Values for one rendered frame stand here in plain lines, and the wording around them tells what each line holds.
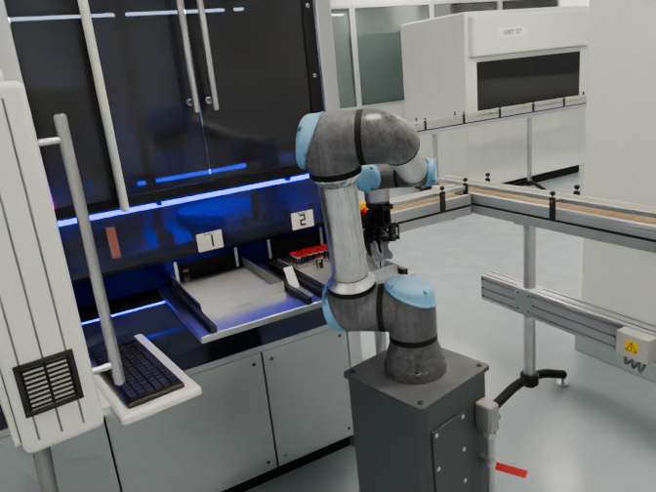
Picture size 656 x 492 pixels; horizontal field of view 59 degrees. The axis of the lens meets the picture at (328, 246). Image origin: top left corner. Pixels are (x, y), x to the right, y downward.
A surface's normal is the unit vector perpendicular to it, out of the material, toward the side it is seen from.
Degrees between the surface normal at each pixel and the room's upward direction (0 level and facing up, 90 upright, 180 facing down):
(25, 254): 90
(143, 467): 90
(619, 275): 90
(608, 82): 90
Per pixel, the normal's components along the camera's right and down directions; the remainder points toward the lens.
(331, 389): 0.49, 0.20
